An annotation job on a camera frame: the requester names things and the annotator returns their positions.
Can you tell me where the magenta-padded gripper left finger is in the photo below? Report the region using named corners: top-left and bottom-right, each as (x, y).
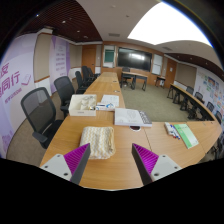
top-left (39, 143), bottom-right (92, 186)

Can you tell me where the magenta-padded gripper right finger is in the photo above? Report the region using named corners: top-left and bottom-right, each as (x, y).
top-left (131, 143), bottom-right (184, 186)

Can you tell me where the cream yellow zigzag towel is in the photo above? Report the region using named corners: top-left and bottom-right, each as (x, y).
top-left (79, 125), bottom-right (117, 161)

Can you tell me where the white marker pack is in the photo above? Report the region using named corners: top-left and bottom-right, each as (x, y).
top-left (163, 121), bottom-right (181, 140)

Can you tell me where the green booklet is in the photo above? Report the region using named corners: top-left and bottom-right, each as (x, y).
top-left (173, 123), bottom-right (200, 150)

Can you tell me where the flat white box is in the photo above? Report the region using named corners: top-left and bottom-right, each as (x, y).
top-left (113, 107), bottom-right (153, 128)

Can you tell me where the white compartment box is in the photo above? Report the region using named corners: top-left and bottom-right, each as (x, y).
top-left (68, 93), bottom-right (98, 118)

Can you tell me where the black mesh office chair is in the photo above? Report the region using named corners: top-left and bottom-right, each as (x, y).
top-left (20, 86), bottom-right (65, 150)
top-left (53, 75), bottom-right (76, 118)

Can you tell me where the white blue printed packet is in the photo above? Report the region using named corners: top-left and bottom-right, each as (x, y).
top-left (95, 94), bottom-right (121, 112)

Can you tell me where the long wooden side table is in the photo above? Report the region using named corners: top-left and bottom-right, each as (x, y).
top-left (167, 83), bottom-right (216, 122)

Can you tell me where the group of black chairs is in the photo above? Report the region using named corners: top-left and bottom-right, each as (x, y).
top-left (181, 85), bottom-right (224, 125)

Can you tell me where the row of black office chairs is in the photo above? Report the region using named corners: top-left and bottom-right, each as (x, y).
top-left (74, 65), bottom-right (100, 95)

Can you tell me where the dark-legged wooden desk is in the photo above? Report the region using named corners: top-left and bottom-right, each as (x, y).
top-left (120, 70), bottom-right (149, 92)

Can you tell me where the brown wooden door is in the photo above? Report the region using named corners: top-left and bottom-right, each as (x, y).
top-left (163, 57), bottom-right (179, 89)

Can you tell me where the bright ceiling light panel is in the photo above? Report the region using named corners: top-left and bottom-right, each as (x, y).
top-left (126, 2), bottom-right (214, 48)

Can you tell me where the colourful wall poster board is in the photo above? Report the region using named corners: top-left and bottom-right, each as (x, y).
top-left (194, 66), bottom-right (224, 112)

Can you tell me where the purple white wall banner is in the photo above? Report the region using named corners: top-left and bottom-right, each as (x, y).
top-left (48, 35), bottom-right (72, 95)

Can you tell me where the white wall board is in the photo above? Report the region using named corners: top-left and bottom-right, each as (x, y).
top-left (151, 53), bottom-right (164, 76)

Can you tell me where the large black wall screen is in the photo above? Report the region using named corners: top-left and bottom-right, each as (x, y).
top-left (116, 46), bottom-right (153, 72)

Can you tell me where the green framed wall board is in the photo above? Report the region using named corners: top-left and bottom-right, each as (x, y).
top-left (102, 45), bottom-right (116, 69)

